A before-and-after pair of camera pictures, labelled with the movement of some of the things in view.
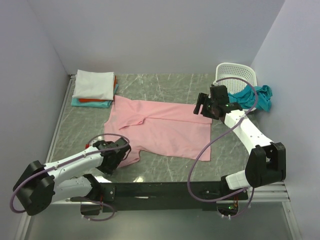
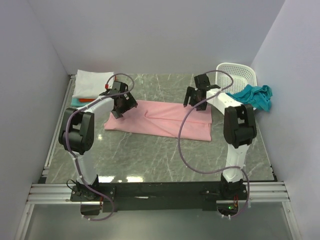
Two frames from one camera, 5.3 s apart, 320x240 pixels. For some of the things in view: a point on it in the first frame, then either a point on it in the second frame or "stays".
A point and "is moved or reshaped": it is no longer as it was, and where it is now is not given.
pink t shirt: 172,129 is moved or reshaped
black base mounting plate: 155,196 stays
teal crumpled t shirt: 246,98 stays
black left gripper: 108,169 to 130,103
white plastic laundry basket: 233,86 stays
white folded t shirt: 93,85 stays
